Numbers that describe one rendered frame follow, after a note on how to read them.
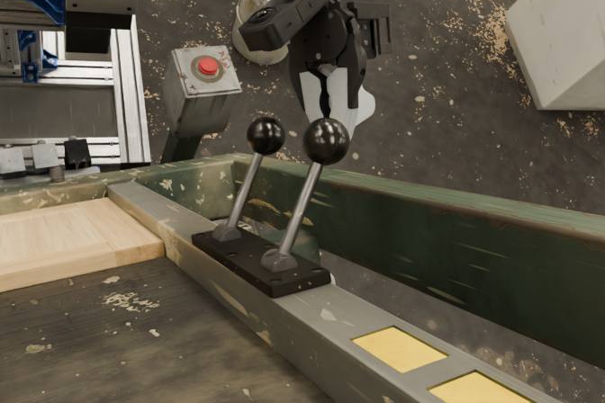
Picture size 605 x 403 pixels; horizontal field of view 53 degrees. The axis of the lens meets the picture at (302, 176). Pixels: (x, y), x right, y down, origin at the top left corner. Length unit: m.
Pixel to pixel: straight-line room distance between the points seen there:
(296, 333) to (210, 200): 0.79
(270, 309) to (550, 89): 2.67
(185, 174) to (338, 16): 0.63
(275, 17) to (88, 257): 0.35
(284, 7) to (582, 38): 2.44
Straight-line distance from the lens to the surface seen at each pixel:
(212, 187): 1.18
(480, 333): 2.42
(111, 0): 1.31
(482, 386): 0.31
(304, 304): 0.42
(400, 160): 2.52
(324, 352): 0.37
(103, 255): 0.73
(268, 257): 0.47
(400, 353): 0.34
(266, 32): 0.55
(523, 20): 3.20
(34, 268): 0.72
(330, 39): 0.60
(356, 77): 0.59
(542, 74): 3.08
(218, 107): 1.28
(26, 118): 2.00
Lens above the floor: 1.92
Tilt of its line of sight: 57 degrees down
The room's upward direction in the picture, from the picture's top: 37 degrees clockwise
